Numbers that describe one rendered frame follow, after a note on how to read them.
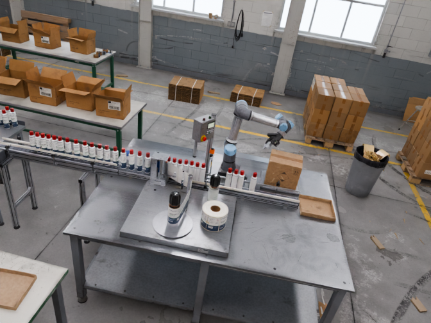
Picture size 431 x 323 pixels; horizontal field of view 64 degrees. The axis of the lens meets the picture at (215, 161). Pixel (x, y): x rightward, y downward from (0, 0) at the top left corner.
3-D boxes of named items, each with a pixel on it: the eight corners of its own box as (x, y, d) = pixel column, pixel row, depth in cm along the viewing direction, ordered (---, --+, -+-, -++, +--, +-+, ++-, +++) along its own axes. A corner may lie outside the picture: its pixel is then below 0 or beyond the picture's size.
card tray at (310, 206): (300, 215, 302) (301, 211, 300) (298, 197, 324) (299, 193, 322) (335, 222, 301) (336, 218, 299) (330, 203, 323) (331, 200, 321)
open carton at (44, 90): (23, 104, 422) (18, 74, 402) (44, 91, 460) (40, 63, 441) (53, 109, 420) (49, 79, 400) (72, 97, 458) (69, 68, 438)
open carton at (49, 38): (29, 47, 606) (25, 24, 587) (45, 42, 641) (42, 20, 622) (49, 51, 601) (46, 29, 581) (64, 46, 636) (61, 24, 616)
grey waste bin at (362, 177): (343, 195, 483) (358, 157, 451) (340, 179, 520) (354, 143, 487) (374, 202, 479) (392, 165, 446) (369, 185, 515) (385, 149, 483)
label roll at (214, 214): (216, 236, 261) (219, 221, 253) (195, 223, 269) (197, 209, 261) (230, 222, 276) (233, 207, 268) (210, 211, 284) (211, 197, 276)
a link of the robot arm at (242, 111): (238, 107, 302) (290, 124, 308) (237, 103, 312) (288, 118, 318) (233, 119, 308) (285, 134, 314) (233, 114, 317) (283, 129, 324)
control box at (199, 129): (191, 138, 299) (193, 118, 289) (205, 133, 310) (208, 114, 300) (199, 143, 293) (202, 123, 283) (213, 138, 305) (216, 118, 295)
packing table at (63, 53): (-14, 82, 646) (-23, 39, 605) (16, 70, 714) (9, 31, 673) (97, 106, 623) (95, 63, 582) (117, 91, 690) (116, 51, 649)
